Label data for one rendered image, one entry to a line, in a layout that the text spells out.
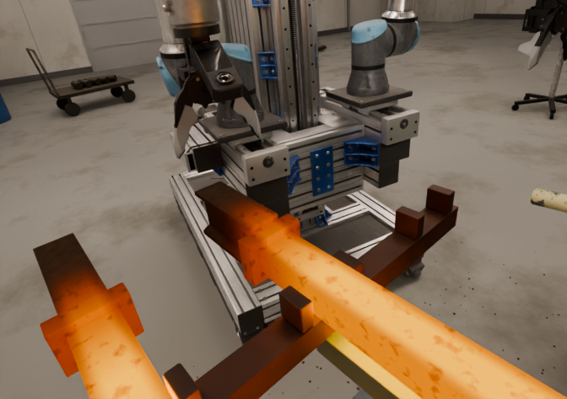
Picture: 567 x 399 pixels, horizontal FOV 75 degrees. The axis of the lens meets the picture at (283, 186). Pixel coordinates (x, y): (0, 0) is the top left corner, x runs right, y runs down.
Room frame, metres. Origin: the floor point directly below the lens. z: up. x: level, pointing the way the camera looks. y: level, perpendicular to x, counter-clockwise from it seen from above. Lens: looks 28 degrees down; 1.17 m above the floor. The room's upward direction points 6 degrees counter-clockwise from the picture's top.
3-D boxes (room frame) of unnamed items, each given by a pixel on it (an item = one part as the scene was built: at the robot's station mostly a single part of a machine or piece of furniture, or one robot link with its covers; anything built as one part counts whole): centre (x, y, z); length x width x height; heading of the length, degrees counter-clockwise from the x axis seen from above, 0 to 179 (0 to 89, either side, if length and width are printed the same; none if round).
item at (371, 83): (1.33, -0.34, 0.87); 0.15 x 0.15 x 0.10
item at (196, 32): (0.63, 0.11, 1.07); 0.09 x 0.08 x 0.12; 23
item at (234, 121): (1.14, 0.11, 0.87); 0.15 x 0.15 x 0.10
